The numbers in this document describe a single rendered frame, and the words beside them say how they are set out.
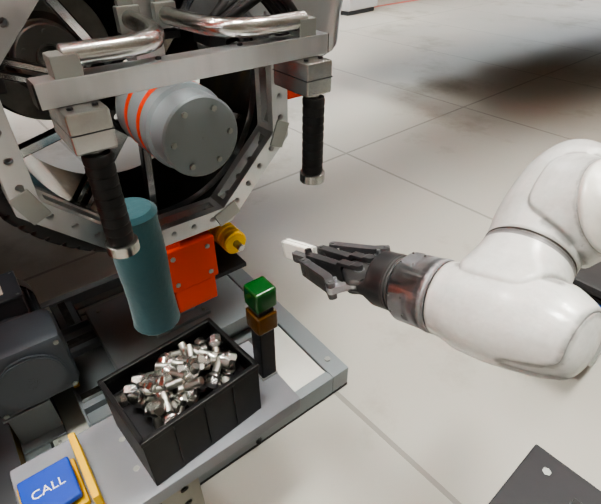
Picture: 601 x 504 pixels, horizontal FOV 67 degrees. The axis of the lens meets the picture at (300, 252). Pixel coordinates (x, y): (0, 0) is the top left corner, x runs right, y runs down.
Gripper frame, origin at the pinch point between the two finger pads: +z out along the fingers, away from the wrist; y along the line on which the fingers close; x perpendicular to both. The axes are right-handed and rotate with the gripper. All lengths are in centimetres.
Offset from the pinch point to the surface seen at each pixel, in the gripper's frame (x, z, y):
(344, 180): 40, 114, -123
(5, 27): -39, 24, 23
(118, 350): 33, 58, 20
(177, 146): -19.2, 12.1, 9.4
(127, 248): -9.2, 7.5, 22.8
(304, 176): -8.9, 6.6, -9.1
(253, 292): 3.3, 1.7, 9.0
